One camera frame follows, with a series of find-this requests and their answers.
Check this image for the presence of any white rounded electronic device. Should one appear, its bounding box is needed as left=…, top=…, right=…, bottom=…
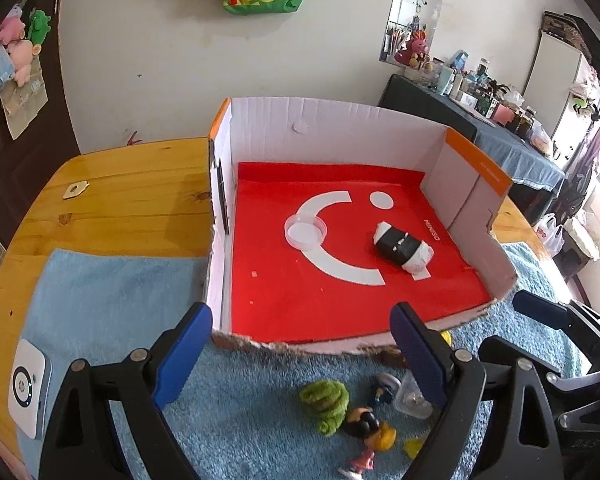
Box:
left=7, top=338, right=52, bottom=441

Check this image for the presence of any green plush toy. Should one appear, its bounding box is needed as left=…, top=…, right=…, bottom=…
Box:
left=26, top=10, right=52, bottom=43

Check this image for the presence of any green fuzzy coil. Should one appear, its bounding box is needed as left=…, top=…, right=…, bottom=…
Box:
left=300, top=380, right=351, bottom=436

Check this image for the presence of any white plastic bag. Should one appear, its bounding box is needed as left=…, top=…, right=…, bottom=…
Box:
left=535, top=212, right=564, bottom=256

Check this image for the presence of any small yellow toy piece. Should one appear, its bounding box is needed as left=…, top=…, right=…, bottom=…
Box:
left=402, top=435, right=428, bottom=459

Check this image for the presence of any large pink plush toy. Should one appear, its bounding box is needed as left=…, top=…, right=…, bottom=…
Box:
left=7, top=40, right=43, bottom=86

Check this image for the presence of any dark brown door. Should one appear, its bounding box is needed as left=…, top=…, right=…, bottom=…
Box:
left=0, top=0, right=81, bottom=248

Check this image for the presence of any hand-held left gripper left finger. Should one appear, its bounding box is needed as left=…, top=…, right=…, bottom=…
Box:
left=39, top=302, right=213, bottom=480

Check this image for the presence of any red sheet with white smile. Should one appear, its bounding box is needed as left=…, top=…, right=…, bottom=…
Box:
left=228, top=161, right=498, bottom=345

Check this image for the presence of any pink dragon plush toy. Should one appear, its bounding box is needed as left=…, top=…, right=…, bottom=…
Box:
left=395, top=30, right=431, bottom=68

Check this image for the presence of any white refrigerator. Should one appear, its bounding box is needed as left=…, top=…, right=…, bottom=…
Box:
left=522, top=27, right=593, bottom=161

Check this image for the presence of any small clear plastic box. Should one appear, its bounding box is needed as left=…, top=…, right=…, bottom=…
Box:
left=394, top=377, right=436, bottom=418

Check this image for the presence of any white lumpy bundle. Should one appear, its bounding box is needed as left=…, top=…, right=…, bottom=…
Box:
left=565, top=215, right=600, bottom=262

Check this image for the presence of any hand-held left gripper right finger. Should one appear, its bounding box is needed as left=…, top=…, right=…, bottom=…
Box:
left=390, top=302, right=565, bottom=480

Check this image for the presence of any blue figurine with grey hat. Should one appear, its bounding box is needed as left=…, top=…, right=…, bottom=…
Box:
left=370, top=372, right=398, bottom=406

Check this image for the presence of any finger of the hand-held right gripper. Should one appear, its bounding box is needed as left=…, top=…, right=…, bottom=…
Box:
left=512, top=290, right=600, bottom=348
left=479, top=335, right=557, bottom=384

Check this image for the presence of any black and white rolled toy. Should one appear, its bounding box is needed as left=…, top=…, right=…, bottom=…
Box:
left=371, top=221, right=433, bottom=273

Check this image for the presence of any table with blue cloth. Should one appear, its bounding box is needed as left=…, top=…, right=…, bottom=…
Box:
left=377, top=74, right=566, bottom=226

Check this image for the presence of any black-haired figurine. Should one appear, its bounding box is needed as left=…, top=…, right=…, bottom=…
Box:
left=337, top=405, right=398, bottom=478

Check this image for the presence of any orange and white cardboard box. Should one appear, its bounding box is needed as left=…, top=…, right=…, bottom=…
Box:
left=205, top=96, right=518, bottom=356

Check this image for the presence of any blue fluffy towel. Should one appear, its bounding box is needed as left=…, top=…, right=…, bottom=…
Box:
left=17, top=242, right=581, bottom=480

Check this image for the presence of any small pink plush toy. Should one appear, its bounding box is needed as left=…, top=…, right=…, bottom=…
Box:
left=0, top=5, right=26, bottom=43

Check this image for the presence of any purple curtain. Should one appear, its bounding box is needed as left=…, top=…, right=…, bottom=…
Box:
left=565, top=85, right=600, bottom=221

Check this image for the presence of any clear round plastic lid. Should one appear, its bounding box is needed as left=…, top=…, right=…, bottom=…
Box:
left=285, top=212, right=327, bottom=248

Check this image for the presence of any hanging paper sheet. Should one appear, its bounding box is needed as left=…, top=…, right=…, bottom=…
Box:
left=2, top=67, right=48, bottom=140

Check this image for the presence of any wall mirror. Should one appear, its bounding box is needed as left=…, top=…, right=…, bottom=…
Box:
left=378, top=0, right=448, bottom=66

